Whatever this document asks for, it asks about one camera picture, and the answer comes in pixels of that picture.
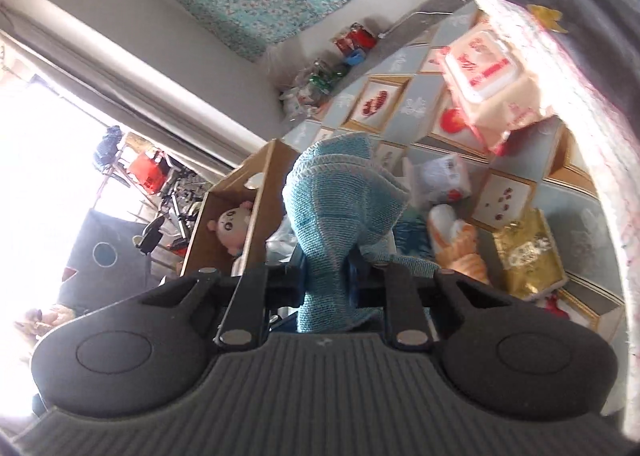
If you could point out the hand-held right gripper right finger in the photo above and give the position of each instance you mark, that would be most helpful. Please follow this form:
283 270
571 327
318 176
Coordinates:
357 286

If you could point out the red plastic basket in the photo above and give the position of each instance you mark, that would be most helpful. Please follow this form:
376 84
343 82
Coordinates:
147 170

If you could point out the blue knitted hat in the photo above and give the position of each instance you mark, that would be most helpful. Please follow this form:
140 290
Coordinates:
340 206

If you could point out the brown cardboard box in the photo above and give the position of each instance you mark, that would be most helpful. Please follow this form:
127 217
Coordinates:
270 186

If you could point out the dark blanket with yellow butterflies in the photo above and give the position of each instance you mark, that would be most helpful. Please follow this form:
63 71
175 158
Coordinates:
575 0

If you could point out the gold foil packet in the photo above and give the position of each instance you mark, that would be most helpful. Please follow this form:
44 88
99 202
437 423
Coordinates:
530 256

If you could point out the white plastic bag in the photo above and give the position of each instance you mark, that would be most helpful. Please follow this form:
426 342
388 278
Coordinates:
282 246

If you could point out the red and white carton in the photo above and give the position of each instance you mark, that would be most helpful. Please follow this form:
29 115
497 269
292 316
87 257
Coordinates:
345 41

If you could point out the white printed bag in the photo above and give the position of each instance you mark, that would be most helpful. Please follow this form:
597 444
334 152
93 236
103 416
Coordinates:
295 103

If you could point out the orange and white plush toy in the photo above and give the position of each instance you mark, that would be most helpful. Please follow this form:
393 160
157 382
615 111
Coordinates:
457 246

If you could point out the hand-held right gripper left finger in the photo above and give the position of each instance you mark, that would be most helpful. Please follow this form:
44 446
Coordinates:
250 296

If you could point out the patterned bed sheet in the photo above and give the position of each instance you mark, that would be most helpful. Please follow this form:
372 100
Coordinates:
410 105

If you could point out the green bottles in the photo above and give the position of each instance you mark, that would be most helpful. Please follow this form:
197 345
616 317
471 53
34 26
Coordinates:
325 78

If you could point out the pink wet wipes pack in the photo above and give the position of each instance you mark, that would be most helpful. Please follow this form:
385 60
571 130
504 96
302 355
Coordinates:
492 75

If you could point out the dark blue clothes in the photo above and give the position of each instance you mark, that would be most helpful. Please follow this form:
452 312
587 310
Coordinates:
109 148

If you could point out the clear plastic bag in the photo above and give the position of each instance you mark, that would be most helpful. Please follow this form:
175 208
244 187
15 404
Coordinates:
285 65

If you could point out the pink plush toy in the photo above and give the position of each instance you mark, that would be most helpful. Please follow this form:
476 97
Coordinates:
232 228

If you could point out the blue bowl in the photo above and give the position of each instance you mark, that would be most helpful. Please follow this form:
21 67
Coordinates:
356 58

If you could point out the red thermos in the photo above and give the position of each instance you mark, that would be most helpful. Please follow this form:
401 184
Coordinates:
365 38

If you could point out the grey blanket with circles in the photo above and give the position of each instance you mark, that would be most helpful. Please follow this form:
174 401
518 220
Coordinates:
115 256

